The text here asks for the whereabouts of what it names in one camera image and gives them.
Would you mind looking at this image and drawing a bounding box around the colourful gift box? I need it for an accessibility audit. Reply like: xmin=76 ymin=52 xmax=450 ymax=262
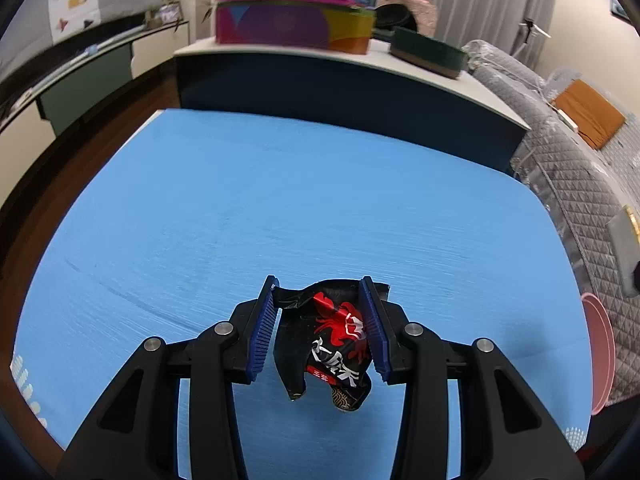
xmin=215 ymin=0 xmax=375 ymax=54

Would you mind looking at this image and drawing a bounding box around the black bag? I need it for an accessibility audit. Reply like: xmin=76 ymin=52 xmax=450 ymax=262
xmin=374 ymin=3 xmax=418 ymax=32

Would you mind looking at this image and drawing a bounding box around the grey quilted sofa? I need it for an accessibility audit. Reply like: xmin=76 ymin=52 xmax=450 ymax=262
xmin=463 ymin=39 xmax=639 ymax=404

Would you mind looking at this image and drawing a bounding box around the pink plastic bucket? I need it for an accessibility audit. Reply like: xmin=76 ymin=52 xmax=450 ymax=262
xmin=580 ymin=292 xmax=616 ymax=415

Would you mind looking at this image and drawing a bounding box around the tv cabinet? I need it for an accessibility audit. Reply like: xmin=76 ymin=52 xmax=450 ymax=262
xmin=1 ymin=21 xmax=190 ymax=200

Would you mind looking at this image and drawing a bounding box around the photo frame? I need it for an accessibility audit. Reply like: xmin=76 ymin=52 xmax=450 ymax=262
xmin=156 ymin=2 xmax=182 ymax=25

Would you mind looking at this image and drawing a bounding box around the grey covered television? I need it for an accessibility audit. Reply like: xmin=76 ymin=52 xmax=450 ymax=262
xmin=1 ymin=0 xmax=163 ymax=78

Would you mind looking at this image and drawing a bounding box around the pink patterned bag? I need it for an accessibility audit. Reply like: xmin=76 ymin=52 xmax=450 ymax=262
xmin=374 ymin=0 xmax=438 ymax=37

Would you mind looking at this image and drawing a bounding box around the orange cushion near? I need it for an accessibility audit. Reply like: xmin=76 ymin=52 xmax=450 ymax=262
xmin=551 ymin=79 xmax=626 ymax=150

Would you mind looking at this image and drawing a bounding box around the black red snack wrapper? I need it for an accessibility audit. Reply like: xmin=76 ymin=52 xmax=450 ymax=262
xmin=273 ymin=280 xmax=372 ymax=412

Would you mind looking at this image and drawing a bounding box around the white navy side table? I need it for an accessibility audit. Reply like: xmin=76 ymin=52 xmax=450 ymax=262
xmin=174 ymin=38 xmax=529 ymax=171

